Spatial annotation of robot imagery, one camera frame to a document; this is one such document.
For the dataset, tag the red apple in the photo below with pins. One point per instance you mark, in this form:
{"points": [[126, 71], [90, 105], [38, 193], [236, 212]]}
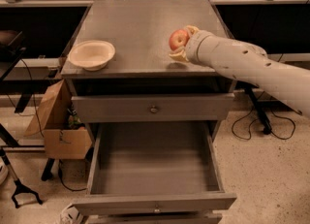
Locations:
{"points": [[178, 38]]}

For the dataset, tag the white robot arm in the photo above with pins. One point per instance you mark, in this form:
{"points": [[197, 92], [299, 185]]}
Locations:
{"points": [[245, 62]]}

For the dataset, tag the grey drawer cabinet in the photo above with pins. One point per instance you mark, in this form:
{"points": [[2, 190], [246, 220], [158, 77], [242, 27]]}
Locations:
{"points": [[139, 30]]}

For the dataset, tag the grey top drawer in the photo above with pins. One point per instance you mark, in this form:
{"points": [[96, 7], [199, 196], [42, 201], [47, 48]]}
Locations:
{"points": [[136, 108]]}

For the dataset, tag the grey open middle drawer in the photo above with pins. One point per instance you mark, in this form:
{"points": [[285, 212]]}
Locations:
{"points": [[154, 168]]}

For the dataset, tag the grey bottom drawer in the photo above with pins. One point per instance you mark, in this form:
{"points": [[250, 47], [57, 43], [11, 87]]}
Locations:
{"points": [[189, 218]]}

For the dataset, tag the white paper bowl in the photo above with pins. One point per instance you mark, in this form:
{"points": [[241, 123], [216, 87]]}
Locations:
{"points": [[91, 55]]}

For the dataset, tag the brown cardboard box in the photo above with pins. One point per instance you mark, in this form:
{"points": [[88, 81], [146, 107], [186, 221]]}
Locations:
{"points": [[52, 120]]}

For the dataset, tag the white crumpled cloth on floor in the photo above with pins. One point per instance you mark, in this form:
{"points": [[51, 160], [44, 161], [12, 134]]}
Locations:
{"points": [[70, 215]]}

